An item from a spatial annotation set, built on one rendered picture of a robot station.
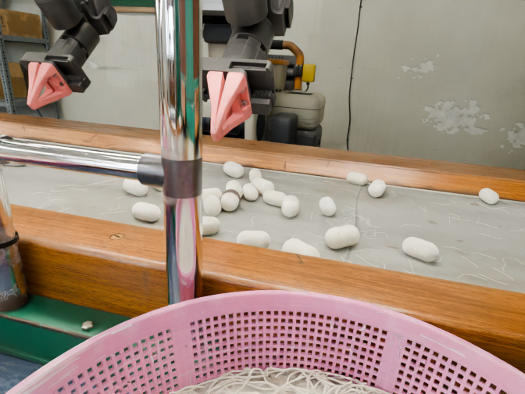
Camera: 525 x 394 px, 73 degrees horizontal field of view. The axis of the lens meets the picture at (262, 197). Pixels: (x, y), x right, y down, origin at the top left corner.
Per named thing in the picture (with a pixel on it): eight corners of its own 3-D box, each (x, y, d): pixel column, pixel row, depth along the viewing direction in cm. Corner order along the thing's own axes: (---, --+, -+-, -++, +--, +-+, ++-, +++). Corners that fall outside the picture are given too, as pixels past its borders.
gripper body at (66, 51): (67, 62, 61) (87, 34, 65) (19, 58, 63) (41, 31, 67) (87, 90, 67) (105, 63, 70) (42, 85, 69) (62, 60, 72)
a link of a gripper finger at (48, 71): (28, 93, 58) (57, 55, 62) (-7, 90, 60) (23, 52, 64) (54, 122, 64) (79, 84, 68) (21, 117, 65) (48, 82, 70)
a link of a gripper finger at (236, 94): (227, 119, 38) (248, 61, 42) (166, 113, 39) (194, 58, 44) (238, 158, 44) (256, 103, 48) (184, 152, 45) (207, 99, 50)
